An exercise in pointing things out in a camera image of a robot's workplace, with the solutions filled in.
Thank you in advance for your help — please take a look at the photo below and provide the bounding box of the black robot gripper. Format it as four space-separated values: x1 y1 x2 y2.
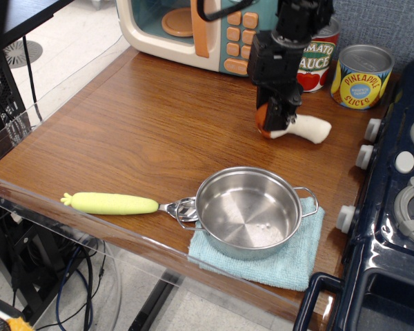
247 30 307 131

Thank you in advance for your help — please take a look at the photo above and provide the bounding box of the plush brown white mushroom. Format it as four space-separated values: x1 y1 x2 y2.
255 104 332 144

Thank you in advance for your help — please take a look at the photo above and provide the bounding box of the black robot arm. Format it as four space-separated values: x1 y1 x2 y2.
247 1 334 136

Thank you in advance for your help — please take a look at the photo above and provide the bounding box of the tomato sauce can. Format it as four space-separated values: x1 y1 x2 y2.
297 17 341 92

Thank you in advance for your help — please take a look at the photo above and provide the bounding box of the pineapple slices can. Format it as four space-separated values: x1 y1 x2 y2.
331 44 395 110

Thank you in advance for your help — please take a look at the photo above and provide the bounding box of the white stove knob middle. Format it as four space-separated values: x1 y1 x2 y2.
355 145 373 170

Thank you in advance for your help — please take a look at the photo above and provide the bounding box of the white stove knob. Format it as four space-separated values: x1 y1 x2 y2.
355 145 373 170
336 205 355 234
364 119 382 142

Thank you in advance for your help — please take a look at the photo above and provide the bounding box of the white stove knob upper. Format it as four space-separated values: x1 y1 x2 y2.
364 119 382 142

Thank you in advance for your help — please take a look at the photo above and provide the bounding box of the stainless steel pot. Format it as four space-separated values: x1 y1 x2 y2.
175 166 319 260

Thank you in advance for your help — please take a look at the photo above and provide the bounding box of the white stove knob lower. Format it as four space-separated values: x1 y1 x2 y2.
336 205 355 234

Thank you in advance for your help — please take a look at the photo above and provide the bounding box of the toy microwave teal cream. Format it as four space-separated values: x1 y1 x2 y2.
116 1 278 77

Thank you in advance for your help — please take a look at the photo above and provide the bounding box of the light blue cloth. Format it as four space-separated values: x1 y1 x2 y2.
188 208 325 292

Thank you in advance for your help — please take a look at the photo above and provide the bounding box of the dark blue toy stove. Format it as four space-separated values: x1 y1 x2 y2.
294 60 414 330

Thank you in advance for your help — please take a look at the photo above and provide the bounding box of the black side table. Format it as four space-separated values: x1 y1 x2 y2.
1 0 72 48

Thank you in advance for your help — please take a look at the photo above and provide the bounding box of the spoon with yellow handle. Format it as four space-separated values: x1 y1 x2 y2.
60 192 198 222

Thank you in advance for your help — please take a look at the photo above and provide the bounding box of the blue cable under table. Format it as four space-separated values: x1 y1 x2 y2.
55 245 94 331

